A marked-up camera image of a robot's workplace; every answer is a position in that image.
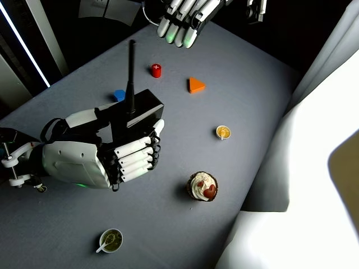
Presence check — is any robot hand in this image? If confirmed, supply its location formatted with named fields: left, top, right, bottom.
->
left=40, top=103, right=165, bottom=193
left=156, top=0, right=268, bottom=49

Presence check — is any black brick phone with antenna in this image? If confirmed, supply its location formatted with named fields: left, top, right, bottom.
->
left=95, top=39, right=165, bottom=145

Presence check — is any red cylinder block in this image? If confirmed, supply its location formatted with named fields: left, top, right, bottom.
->
left=150, top=63, right=163, bottom=78

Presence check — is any orange triangle block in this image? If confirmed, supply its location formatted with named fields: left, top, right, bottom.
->
left=187, top=77, right=207, bottom=94

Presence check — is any grey table cloth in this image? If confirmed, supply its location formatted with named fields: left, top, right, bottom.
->
left=0, top=12, right=303, bottom=269

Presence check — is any pale grey sheet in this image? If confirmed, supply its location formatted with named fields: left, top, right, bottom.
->
left=77, top=0, right=141, bottom=27

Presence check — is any small white spoon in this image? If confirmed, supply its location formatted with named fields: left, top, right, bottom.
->
left=95, top=234, right=116, bottom=254

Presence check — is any white bowl green soup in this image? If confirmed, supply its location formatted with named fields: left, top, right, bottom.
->
left=99, top=228, right=124, bottom=254

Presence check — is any pale grey panel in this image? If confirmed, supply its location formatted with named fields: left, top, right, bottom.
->
left=0, top=53, right=34, bottom=112

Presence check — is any small white cup yellow drink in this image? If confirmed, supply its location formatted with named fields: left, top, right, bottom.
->
left=215, top=124, right=232, bottom=141

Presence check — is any white light strip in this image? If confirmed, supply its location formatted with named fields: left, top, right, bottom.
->
left=0, top=2, right=51, bottom=88

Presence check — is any toy cupcake with hearts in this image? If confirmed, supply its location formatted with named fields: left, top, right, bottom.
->
left=186, top=171, right=219, bottom=202

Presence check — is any white curtain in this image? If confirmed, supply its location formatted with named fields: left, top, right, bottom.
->
left=214, top=0, right=359, bottom=269

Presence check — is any brown board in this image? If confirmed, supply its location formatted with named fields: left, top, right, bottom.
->
left=328, top=130, right=359, bottom=233

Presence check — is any white cable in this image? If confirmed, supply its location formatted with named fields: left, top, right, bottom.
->
left=141, top=0, right=161, bottom=27

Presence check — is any white post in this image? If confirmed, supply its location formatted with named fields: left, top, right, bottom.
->
left=24, top=0, right=70, bottom=77

